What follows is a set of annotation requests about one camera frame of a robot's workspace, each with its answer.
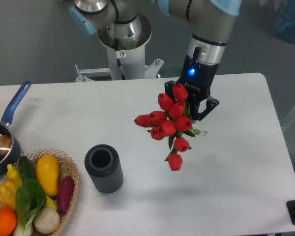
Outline blue translucent container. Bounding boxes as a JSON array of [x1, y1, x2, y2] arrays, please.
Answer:
[[275, 0, 295, 43]]

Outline brown bread roll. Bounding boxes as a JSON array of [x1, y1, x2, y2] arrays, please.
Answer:
[[0, 135, 12, 156]]

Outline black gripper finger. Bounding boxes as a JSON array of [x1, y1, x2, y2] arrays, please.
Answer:
[[193, 96, 219, 121]]

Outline orange fruit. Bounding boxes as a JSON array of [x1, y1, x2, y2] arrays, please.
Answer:
[[0, 207, 17, 236]]

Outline small yellow pepper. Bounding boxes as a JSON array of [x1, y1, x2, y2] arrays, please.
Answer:
[[7, 164, 22, 187]]

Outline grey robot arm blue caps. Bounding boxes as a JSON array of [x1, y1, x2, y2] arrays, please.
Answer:
[[69, 0, 241, 120]]

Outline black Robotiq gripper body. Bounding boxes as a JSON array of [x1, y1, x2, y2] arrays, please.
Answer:
[[164, 55, 218, 118]]

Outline purple eggplant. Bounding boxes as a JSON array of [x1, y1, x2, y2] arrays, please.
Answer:
[[57, 176, 75, 214]]

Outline yellow banana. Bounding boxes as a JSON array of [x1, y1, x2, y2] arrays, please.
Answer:
[[45, 196, 58, 210]]

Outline red tulip bouquet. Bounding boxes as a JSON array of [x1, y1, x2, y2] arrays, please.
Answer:
[[134, 84, 207, 171]]

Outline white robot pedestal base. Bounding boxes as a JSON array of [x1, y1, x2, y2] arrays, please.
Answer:
[[75, 13, 164, 82]]

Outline green cucumber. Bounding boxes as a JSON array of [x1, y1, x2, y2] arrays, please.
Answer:
[[18, 155, 37, 182]]

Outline dark grey ribbed vase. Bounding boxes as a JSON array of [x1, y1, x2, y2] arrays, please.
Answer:
[[84, 144, 123, 194]]

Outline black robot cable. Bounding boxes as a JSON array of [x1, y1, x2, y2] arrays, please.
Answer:
[[114, 38, 126, 81]]

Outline yellow bell pepper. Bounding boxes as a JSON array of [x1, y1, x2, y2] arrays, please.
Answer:
[[0, 180, 17, 210]]

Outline beige garlic bulb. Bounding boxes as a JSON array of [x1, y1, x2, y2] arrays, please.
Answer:
[[33, 207, 60, 234]]

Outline woven wicker basket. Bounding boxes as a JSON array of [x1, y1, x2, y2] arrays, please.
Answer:
[[0, 149, 79, 236]]

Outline dark saucepan blue handle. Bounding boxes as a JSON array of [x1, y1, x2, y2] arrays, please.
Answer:
[[0, 81, 31, 176]]

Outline green bok choy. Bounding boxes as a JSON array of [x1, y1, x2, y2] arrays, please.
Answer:
[[13, 179, 46, 236]]

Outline yellow squash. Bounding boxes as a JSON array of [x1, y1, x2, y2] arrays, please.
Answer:
[[36, 155, 59, 198]]

